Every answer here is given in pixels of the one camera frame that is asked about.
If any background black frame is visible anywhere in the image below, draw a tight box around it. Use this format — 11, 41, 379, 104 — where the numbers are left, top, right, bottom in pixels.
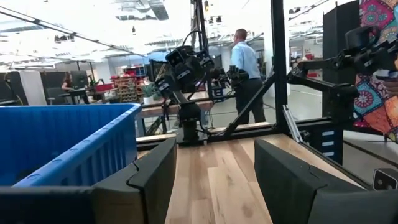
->
191, 0, 215, 100

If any black aluminium table frame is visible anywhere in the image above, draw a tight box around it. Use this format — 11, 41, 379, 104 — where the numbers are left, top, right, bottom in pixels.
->
136, 0, 374, 187

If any person's hand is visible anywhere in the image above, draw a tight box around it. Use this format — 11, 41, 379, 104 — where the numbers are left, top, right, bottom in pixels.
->
382, 79, 398, 96

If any parts shelf with bins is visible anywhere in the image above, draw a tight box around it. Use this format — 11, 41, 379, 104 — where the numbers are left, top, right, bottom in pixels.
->
110, 65, 147, 103

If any colourful patterned cloth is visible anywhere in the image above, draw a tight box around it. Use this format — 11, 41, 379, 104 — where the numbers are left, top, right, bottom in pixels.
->
353, 0, 398, 142

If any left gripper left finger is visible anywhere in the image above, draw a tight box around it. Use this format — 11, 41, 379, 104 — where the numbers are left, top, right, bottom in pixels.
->
0, 136, 178, 224

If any potted plant white pot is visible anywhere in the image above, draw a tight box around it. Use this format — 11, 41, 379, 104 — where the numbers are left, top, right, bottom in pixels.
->
141, 83, 156, 106

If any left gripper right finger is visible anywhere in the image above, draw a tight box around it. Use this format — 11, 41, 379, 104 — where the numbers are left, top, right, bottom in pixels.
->
254, 138, 398, 224

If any black upright panel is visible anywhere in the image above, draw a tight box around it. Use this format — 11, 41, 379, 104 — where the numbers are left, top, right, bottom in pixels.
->
322, 1, 361, 121

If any blue plastic bin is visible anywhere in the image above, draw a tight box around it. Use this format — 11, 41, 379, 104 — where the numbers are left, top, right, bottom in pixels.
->
0, 103, 143, 187

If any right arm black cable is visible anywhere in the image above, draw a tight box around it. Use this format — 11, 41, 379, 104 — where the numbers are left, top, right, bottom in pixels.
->
182, 29, 206, 50

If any black control box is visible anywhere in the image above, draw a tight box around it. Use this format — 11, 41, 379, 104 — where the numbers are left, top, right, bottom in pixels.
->
306, 123, 345, 166

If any black box camera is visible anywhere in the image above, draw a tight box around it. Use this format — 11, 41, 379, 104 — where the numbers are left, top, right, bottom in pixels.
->
372, 167, 398, 191

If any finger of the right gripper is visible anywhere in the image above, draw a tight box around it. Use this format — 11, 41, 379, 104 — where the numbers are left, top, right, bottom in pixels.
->
174, 67, 195, 84
154, 75, 172, 94

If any background wooden workbench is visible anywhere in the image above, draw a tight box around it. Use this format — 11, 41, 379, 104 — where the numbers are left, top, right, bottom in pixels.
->
136, 91, 215, 136

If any person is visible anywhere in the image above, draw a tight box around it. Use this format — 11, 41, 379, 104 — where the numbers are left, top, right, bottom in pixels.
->
230, 28, 267, 125
61, 72, 75, 93

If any red crate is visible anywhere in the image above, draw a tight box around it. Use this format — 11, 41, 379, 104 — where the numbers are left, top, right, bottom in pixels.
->
95, 83, 114, 93

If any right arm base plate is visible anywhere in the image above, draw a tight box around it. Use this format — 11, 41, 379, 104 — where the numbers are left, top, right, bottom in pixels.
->
177, 136, 208, 147

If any white panel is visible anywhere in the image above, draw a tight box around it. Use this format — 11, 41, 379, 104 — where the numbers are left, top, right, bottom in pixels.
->
18, 70, 47, 106

